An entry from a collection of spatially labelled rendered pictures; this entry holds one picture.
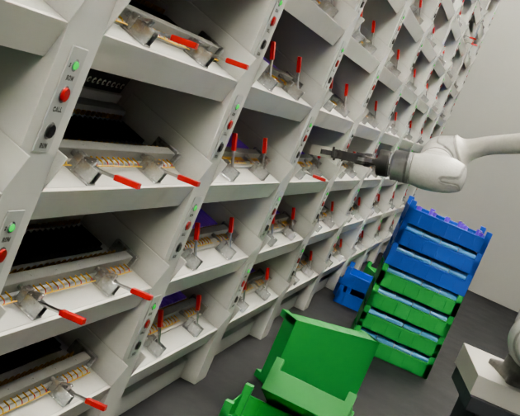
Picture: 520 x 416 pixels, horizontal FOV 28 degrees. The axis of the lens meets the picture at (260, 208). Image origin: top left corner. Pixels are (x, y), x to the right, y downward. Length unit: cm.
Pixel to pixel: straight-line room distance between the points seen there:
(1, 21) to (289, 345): 188
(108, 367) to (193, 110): 48
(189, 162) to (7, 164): 70
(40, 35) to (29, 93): 7
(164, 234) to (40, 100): 73
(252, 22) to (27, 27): 78
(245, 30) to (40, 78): 72
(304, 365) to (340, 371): 12
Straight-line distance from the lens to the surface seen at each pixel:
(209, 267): 217
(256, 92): 192
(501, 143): 299
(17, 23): 103
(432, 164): 291
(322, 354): 283
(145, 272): 182
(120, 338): 185
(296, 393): 235
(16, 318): 138
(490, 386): 282
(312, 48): 247
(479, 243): 365
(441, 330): 368
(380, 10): 317
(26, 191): 118
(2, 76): 114
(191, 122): 179
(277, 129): 247
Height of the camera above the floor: 76
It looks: 7 degrees down
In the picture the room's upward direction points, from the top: 23 degrees clockwise
